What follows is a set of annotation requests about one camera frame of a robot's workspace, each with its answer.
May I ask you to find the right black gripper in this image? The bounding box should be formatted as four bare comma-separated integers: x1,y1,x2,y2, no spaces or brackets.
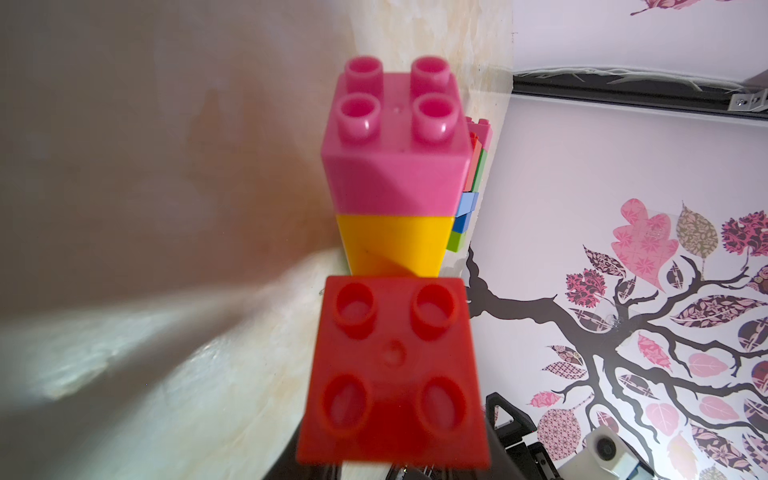
479,392,561,480

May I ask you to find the lime green lego brick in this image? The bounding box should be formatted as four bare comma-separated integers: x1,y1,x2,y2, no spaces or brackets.
446,231,467,253

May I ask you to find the yellow lego brick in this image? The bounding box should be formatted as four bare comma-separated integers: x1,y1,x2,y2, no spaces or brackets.
336,215,454,277

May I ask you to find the red square lego brick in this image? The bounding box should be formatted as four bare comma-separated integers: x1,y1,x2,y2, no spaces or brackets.
463,132,483,192

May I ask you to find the pink lego brick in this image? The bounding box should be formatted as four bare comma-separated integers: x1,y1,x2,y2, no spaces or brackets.
466,116,493,153

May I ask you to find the magenta lego brick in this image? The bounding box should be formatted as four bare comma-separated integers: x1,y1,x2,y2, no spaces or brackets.
321,56,472,217

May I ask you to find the blue long lego brick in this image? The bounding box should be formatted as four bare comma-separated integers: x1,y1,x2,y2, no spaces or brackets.
455,192,479,217

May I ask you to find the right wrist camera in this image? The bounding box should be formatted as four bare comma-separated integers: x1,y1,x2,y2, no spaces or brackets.
558,426,656,480

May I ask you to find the aluminium frame rail back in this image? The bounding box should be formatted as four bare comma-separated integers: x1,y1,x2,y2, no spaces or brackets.
513,67,767,121

